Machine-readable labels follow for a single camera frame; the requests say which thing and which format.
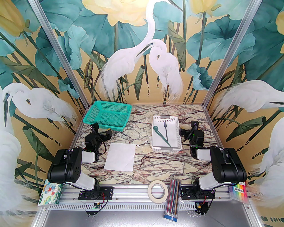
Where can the white paper napkin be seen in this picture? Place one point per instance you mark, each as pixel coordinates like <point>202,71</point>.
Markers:
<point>121,156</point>

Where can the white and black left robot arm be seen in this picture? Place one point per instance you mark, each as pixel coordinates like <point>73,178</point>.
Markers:
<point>66,165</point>

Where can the aluminium frame post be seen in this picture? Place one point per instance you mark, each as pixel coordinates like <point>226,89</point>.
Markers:
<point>230,55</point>
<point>60,53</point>

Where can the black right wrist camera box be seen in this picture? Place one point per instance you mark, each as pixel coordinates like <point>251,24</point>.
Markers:
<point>194,125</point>

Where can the colourful cartoon card box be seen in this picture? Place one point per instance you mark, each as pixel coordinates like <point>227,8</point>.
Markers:
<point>50,192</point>

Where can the rainbow marker pack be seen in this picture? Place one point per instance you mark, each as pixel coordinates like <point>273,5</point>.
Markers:
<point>240,191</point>

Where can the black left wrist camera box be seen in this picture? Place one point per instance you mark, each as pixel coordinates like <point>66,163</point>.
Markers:
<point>95,128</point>

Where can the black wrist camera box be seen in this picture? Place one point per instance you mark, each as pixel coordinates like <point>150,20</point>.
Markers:
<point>95,128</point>
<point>194,125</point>

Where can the coloured pencil box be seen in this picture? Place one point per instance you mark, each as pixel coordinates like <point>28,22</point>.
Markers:
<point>172,199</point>

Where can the masking tape roll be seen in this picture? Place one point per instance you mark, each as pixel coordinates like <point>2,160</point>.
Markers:
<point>153,195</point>

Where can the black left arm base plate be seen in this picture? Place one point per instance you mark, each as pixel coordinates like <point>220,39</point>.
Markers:
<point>106,191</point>

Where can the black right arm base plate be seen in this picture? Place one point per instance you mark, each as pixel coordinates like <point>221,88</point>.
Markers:
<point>188,191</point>

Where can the green plastic mesh basket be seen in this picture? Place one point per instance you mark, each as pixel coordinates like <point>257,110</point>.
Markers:
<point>108,115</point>

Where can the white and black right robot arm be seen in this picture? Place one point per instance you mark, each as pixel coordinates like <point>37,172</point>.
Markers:
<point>226,165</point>

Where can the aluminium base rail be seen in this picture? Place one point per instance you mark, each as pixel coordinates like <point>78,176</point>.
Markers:
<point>133,199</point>

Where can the white perforated plastic basket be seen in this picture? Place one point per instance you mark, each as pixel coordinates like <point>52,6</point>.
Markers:
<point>160,141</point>

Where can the dark blue plastic fork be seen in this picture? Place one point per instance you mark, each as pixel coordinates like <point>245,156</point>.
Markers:
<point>165,130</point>

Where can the yellow power connector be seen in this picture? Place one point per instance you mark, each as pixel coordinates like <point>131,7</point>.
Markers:
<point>199,206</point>

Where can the small green circuit board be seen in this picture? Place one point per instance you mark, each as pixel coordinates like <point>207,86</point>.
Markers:
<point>96,206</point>

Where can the green plastic spoon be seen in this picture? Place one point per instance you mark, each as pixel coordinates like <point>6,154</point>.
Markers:
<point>157,128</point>

